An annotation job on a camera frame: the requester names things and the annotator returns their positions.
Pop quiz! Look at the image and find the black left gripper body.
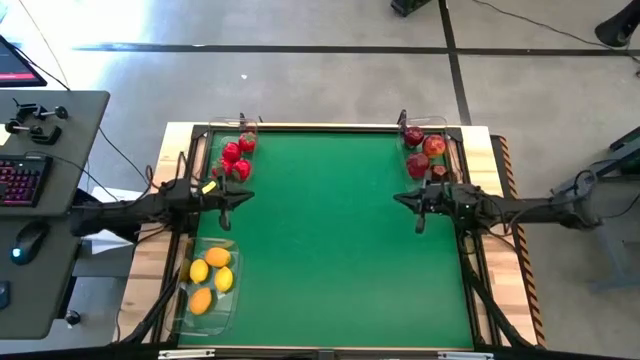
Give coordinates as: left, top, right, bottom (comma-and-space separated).
197, 175, 236, 232

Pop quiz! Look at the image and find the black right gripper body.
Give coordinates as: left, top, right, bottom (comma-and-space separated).
414, 169, 455, 235

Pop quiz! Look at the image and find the red strawberry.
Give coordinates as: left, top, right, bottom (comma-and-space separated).
237, 131, 258, 154

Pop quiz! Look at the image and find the red yellow apple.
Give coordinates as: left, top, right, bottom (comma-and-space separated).
422, 134, 448, 160

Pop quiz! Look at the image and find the orange-tinted yellow lemon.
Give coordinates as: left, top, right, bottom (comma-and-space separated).
204, 246, 233, 269

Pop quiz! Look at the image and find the clear plastic basket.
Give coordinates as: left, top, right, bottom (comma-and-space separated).
202, 115, 260, 194
172, 237, 242, 338
396, 115, 462, 195

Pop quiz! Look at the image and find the green table mat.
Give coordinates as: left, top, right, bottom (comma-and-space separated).
178, 130, 474, 350

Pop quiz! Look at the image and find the yellow black hazard strip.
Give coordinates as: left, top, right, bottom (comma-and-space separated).
494, 134, 546, 346

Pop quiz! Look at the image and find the grey desk top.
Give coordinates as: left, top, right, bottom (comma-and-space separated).
0, 89, 111, 217
0, 213, 87, 340

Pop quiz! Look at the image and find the grey metal cart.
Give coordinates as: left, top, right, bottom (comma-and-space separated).
549, 127, 640, 294

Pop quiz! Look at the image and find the black clamp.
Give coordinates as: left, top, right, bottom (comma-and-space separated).
12, 98, 70, 122
4, 119, 64, 146

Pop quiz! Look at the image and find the black floor stand base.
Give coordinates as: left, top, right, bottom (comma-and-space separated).
389, 0, 434, 18

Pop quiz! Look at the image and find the black computer mouse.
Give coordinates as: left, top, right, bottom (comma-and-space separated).
10, 219, 51, 266

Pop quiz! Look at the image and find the backlit keyboard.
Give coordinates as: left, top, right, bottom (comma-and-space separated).
0, 154, 54, 208

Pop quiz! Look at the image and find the computer monitor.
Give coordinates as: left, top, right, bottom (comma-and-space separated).
0, 34, 49, 89

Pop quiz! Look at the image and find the black round floor base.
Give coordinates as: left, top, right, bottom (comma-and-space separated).
593, 0, 640, 49

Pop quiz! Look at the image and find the black table frame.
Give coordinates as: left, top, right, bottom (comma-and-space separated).
119, 122, 539, 351

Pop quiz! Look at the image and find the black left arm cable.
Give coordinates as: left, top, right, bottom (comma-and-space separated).
143, 151, 189, 192

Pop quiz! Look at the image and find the silver metal bracket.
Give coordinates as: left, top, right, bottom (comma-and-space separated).
437, 351, 495, 360
158, 349, 217, 360

